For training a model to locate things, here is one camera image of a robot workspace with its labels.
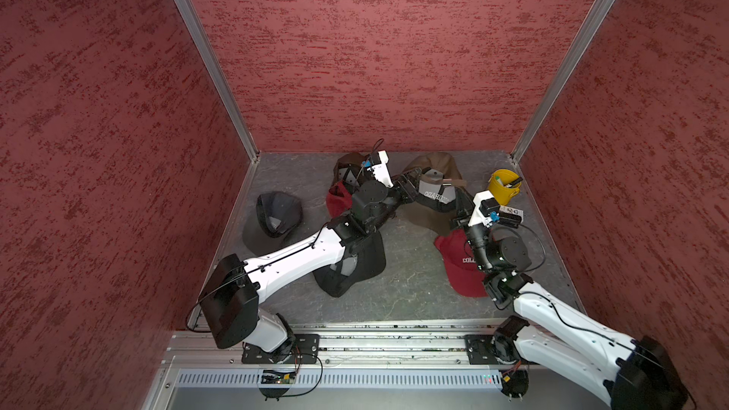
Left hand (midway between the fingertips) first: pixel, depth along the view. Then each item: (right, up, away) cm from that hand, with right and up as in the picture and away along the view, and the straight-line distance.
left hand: (418, 176), depth 70 cm
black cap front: (-15, -27, +20) cm, 37 cm away
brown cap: (+9, -5, +12) cm, 16 cm away
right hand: (+9, -4, -1) cm, 10 cm away
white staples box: (+40, -13, +32) cm, 53 cm away
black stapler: (+37, -15, +28) cm, 49 cm away
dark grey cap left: (-45, -15, +27) cm, 55 cm away
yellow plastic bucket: (+33, -2, +30) cm, 45 cm away
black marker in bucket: (+39, -3, +30) cm, 49 cm away
